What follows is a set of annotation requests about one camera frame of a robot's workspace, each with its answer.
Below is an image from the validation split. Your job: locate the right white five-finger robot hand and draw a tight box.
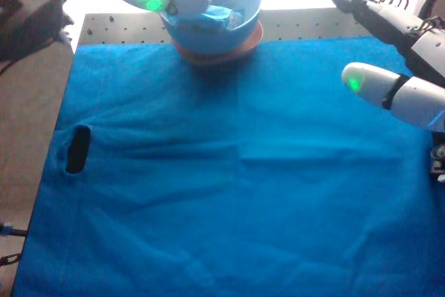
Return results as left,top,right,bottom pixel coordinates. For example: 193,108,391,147
330,0,445,134

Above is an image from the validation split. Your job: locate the blue snack packet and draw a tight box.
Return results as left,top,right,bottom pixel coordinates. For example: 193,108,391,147
176,3,248,32

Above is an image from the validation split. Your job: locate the light blue plastic bowl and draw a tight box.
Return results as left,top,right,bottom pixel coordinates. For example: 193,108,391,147
159,0,262,56

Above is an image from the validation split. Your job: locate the blue cloth table cover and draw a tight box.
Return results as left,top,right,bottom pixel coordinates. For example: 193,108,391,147
12,34,445,297

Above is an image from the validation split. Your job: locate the black strap end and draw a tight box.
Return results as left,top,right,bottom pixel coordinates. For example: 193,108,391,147
0,252,22,268
0,224,29,239

